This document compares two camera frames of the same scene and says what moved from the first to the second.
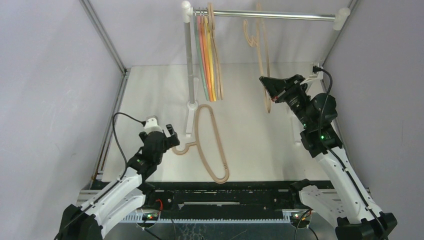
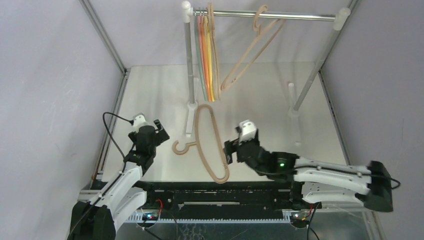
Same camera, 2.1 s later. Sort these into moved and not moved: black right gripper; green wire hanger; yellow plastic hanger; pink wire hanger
Moved: black right gripper
Not moved: yellow plastic hanger; green wire hanger; pink wire hanger
